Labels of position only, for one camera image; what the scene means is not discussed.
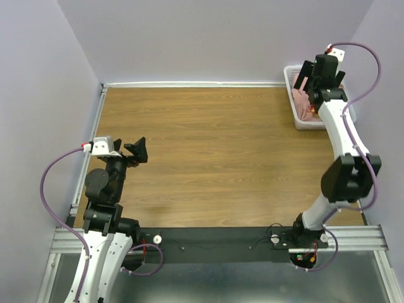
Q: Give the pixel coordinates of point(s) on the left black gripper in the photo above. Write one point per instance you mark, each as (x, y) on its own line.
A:
(139, 149)

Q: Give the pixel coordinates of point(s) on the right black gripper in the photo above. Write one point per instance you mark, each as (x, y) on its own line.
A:
(306, 72)

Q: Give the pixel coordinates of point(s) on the pink printed t shirt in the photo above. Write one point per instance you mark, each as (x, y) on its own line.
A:
(305, 111)

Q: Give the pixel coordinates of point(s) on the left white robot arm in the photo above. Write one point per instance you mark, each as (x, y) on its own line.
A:
(107, 236)

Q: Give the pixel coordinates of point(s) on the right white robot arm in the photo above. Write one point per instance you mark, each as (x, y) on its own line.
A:
(353, 173)

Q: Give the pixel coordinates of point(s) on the white plastic basket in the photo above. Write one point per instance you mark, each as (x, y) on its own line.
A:
(331, 111)

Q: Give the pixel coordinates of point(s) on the white back edge strip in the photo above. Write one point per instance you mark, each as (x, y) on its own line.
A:
(194, 84)

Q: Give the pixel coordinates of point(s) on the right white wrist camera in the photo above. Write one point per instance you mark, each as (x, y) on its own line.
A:
(335, 52)

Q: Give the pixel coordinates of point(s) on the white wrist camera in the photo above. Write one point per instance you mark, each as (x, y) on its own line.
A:
(335, 52)
(102, 146)

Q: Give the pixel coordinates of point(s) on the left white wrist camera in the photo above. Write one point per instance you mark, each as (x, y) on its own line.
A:
(102, 146)

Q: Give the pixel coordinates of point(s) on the aluminium left side rail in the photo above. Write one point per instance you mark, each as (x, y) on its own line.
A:
(74, 218)

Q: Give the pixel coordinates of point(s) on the aluminium rail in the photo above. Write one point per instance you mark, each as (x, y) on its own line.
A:
(74, 218)
(345, 238)

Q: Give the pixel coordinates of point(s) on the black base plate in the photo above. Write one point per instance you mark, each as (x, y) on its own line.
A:
(237, 254)

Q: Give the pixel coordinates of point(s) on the aluminium front rail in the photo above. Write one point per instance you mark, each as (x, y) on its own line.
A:
(345, 238)

